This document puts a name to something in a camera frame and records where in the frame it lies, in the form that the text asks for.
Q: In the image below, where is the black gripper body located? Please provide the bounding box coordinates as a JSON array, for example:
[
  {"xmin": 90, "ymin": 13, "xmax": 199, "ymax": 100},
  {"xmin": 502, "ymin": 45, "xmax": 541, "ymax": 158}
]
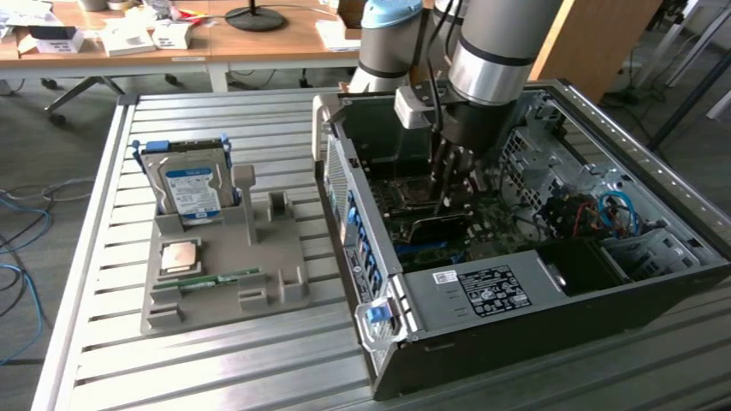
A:
[{"xmin": 439, "ymin": 102, "xmax": 519, "ymax": 156}]

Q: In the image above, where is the green graphics card with fan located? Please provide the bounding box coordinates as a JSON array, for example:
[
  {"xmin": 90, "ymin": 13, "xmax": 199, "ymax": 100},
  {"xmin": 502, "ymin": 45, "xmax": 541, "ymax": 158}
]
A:
[{"xmin": 399, "ymin": 211, "xmax": 475, "ymax": 247}]

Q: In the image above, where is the CPU socket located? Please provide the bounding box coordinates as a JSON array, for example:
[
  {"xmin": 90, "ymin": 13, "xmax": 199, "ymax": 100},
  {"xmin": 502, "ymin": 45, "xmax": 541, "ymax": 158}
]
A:
[{"xmin": 387, "ymin": 178, "xmax": 442, "ymax": 211}]

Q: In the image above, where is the green motherboard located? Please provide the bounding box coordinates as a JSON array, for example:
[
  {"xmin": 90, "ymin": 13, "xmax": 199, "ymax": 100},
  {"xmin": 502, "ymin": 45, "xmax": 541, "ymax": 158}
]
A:
[{"xmin": 365, "ymin": 152, "xmax": 551, "ymax": 273}]

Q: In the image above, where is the blue expansion slot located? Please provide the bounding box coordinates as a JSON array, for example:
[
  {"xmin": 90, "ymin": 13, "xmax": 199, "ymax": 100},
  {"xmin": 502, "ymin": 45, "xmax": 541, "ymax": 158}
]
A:
[{"xmin": 394, "ymin": 240, "xmax": 453, "ymax": 257}]

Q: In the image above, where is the grey power supply unit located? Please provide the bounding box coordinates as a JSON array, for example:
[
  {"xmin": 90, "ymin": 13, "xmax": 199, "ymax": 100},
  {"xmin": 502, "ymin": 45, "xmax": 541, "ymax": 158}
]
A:
[{"xmin": 402, "ymin": 250, "xmax": 569, "ymax": 333}]

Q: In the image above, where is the wooden cabinet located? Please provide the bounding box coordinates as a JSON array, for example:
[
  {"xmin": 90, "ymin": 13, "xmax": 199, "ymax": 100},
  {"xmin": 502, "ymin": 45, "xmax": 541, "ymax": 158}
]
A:
[{"xmin": 529, "ymin": 0, "xmax": 667, "ymax": 104}]

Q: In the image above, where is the white booklet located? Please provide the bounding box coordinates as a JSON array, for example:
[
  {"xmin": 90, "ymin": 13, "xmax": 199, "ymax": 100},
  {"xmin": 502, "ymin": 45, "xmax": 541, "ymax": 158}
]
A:
[{"xmin": 314, "ymin": 19, "xmax": 363, "ymax": 53}]

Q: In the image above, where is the blue case latch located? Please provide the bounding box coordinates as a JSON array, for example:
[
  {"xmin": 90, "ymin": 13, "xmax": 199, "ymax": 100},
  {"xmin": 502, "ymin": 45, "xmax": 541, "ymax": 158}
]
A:
[{"xmin": 365, "ymin": 304, "xmax": 391, "ymax": 327}]

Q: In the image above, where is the silver metal disk bay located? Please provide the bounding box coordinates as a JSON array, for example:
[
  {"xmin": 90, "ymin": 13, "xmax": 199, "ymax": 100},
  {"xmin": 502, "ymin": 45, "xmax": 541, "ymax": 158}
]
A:
[{"xmin": 599, "ymin": 226, "xmax": 705, "ymax": 280}]

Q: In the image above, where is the open black PC case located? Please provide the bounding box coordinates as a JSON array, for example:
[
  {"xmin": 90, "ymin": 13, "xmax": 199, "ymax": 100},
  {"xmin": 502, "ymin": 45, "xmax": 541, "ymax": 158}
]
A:
[{"xmin": 311, "ymin": 78, "xmax": 731, "ymax": 402}]

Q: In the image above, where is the grey parts rack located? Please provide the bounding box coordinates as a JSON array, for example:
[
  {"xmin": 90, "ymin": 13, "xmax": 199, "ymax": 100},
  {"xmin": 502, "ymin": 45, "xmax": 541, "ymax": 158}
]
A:
[{"xmin": 139, "ymin": 164, "xmax": 314, "ymax": 339}]

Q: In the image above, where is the wooden office desk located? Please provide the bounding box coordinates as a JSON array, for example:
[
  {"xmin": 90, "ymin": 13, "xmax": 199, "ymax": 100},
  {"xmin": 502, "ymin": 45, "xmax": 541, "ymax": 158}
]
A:
[{"xmin": 0, "ymin": 0, "xmax": 525, "ymax": 93}]

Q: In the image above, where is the hard disk in blue caddy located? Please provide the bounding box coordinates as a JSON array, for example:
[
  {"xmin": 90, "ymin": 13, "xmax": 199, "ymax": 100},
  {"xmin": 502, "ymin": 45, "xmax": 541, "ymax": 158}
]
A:
[{"xmin": 131, "ymin": 133, "xmax": 237, "ymax": 228}]

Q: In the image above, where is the black monitor stand base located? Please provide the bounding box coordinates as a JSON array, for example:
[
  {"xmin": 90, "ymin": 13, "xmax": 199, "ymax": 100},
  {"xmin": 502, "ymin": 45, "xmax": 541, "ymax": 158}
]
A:
[{"xmin": 223, "ymin": 0, "xmax": 290, "ymax": 33}]

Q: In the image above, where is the green RAM stick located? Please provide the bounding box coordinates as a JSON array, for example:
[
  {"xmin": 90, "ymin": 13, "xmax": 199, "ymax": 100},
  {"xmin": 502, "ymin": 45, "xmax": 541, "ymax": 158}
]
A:
[{"xmin": 154, "ymin": 268, "xmax": 262, "ymax": 296}]

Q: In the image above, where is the copper-topped CPU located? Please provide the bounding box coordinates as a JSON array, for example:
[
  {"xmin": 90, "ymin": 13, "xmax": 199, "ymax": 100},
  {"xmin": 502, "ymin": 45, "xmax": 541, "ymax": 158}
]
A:
[{"xmin": 159, "ymin": 241, "xmax": 203, "ymax": 275}]

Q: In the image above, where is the small white labelled box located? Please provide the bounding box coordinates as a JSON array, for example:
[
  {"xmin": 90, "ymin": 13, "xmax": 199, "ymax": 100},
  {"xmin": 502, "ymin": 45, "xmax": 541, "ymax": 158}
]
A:
[{"xmin": 153, "ymin": 21, "xmax": 195, "ymax": 51}]

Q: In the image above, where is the flat white box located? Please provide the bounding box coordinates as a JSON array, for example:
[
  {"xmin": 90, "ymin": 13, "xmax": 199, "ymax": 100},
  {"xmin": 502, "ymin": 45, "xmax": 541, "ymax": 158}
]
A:
[{"xmin": 101, "ymin": 27, "xmax": 158, "ymax": 57}]

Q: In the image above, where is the white box with black lid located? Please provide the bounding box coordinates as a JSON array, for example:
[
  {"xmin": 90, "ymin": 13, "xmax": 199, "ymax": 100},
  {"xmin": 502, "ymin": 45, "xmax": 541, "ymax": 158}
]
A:
[{"xmin": 27, "ymin": 25, "xmax": 87, "ymax": 55}]

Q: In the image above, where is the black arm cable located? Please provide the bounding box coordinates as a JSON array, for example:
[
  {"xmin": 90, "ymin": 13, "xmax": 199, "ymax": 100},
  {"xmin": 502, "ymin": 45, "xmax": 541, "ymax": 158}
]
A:
[{"xmin": 421, "ymin": 0, "xmax": 459, "ymax": 132}]

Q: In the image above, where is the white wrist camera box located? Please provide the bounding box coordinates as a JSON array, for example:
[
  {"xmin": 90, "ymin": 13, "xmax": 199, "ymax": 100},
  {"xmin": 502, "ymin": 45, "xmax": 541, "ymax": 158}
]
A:
[{"xmin": 394, "ymin": 85, "xmax": 441, "ymax": 130}]

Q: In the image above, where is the red wire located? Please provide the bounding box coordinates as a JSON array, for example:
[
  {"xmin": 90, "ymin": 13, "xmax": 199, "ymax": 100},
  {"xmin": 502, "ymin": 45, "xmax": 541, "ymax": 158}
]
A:
[{"xmin": 573, "ymin": 200, "xmax": 601, "ymax": 239}]

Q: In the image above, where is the blue wire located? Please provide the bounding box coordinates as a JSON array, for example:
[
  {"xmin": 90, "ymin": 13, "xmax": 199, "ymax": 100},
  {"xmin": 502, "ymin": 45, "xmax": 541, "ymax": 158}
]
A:
[{"xmin": 595, "ymin": 189, "xmax": 642, "ymax": 237}]

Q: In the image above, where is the grey floor cable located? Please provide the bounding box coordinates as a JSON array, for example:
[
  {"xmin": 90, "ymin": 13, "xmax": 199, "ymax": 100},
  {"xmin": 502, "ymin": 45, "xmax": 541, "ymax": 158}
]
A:
[{"xmin": 4, "ymin": 177, "xmax": 97, "ymax": 205}]

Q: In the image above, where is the blue floor cable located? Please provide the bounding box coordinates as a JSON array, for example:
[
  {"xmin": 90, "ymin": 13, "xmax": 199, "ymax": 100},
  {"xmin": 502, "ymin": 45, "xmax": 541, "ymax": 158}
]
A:
[{"xmin": 0, "ymin": 188, "xmax": 56, "ymax": 366}]

